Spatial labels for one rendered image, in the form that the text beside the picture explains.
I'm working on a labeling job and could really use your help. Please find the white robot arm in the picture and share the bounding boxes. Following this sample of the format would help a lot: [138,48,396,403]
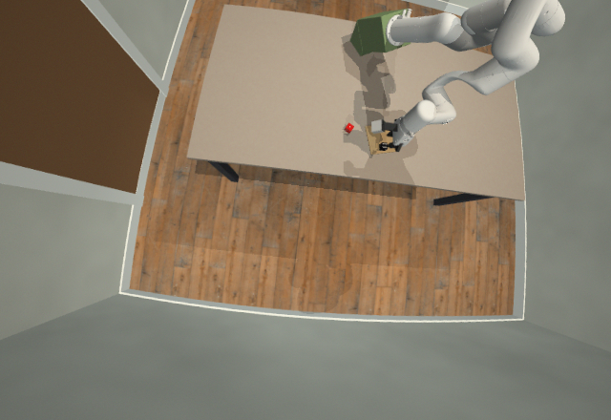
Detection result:
[386,0,565,137]

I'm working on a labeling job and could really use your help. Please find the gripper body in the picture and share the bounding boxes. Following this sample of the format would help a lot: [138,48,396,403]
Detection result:
[392,116,414,147]

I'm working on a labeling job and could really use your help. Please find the tan flat mat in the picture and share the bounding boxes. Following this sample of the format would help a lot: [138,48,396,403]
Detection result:
[365,126,395,155]

